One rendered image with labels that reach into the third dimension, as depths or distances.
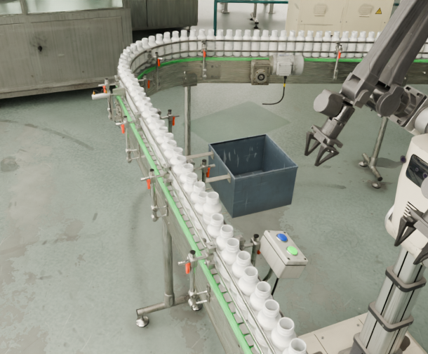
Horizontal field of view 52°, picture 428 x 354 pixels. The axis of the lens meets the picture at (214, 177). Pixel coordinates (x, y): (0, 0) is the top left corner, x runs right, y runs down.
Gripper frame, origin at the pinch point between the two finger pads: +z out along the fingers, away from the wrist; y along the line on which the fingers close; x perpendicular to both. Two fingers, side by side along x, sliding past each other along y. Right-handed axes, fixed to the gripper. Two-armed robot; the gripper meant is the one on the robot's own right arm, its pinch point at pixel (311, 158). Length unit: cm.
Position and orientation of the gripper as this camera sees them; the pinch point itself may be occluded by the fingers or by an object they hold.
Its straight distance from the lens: 144.2
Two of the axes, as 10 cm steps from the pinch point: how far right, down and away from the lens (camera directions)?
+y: 3.6, 5.5, -7.6
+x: 8.2, 2.1, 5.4
